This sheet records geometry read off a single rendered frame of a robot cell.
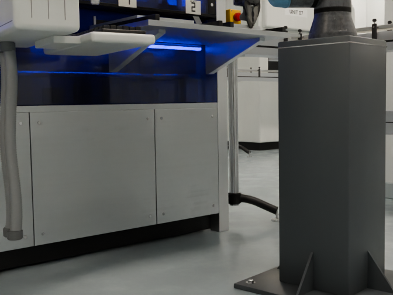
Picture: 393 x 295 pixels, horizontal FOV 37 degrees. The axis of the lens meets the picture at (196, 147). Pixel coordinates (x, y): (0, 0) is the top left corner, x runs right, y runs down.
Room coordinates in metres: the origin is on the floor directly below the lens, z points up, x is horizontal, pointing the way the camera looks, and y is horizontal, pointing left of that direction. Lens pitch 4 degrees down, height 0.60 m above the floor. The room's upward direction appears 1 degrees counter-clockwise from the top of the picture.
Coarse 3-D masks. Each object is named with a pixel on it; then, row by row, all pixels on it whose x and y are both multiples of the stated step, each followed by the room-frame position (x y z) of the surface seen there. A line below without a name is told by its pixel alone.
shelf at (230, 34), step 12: (132, 24) 2.02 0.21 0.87; (144, 24) 1.96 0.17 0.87; (156, 24) 1.96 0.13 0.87; (168, 24) 2.00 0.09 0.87; (180, 24) 2.03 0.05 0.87; (192, 24) 2.06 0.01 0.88; (168, 36) 2.28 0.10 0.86; (180, 36) 2.28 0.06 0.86; (192, 36) 2.29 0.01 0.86; (204, 36) 2.30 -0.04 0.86; (216, 36) 2.31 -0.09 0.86; (228, 36) 2.31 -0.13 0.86; (240, 36) 2.32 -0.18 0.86; (252, 36) 2.33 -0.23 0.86; (264, 36) 2.33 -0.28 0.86; (276, 36) 2.34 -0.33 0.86; (288, 36) 2.38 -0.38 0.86
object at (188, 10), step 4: (188, 0) 2.56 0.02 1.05; (192, 0) 2.58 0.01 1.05; (188, 4) 2.56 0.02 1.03; (192, 4) 2.58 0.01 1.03; (196, 4) 2.59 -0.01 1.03; (200, 4) 2.61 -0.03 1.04; (188, 8) 2.56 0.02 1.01; (192, 8) 2.58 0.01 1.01; (196, 8) 2.59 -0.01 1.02; (200, 8) 2.61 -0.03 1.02; (188, 12) 2.56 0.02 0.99; (192, 12) 2.58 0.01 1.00; (196, 12) 2.59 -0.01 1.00; (200, 12) 2.61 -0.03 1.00
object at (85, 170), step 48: (48, 144) 2.14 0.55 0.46; (96, 144) 2.27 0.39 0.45; (144, 144) 2.41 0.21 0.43; (192, 144) 2.57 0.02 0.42; (0, 192) 2.02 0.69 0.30; (48, 192) 2.13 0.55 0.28; (96, 192) 2.26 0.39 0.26; (144, 192) 2.40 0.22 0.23; (192, 192) 2.57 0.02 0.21; (0, 240) 2.01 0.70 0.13; (48, 240) 2.13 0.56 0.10
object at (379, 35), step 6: (372, 24) 2.90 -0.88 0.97; (390, 24) 2.86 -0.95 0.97; (300, 30) 3.25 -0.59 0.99; (360, 30) 2.99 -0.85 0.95; (366, 30) 2.97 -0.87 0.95; (372, 30) 2.90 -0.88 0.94; (378, 30) 2.99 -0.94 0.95; (390, 30) 2.83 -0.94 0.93; (306, 36) 3.26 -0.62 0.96; (360, 36) 2.96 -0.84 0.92; (366, 36) 2.94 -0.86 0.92; (372, 36) 2.90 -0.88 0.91; (378, 36) 2.88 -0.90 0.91; (384, 36) 2.86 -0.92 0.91; (390, 36) 2.83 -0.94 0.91; (390, 42) 2.83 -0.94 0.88; (390, 48) 2.83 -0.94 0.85; (270, 60) 3.44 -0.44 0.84; (276, 60) 3.44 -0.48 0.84
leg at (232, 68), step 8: (240, 56) 2.94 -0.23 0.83; (232, 64) 2.94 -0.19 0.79; (232, 72) 2.94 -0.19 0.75; (232, 80) 2.94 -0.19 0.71; (232, 88) 2.94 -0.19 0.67; (232, 96) 2.94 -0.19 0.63; (232, 104) 2.94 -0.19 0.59; (232, 112) 2.94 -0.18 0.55; (232, 120) 2.94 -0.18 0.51; (232, 128) 2.94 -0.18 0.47; (232, 136) 2.94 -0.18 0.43; (232, 144) 2.94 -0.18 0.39; (232, 152) 2.94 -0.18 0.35; (232, 160) 2.94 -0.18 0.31; (232, 168) 2.94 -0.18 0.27; (232, 176) 2.94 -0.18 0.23; (232, 184) 2.94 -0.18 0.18; (232, 192) 2.94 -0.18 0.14
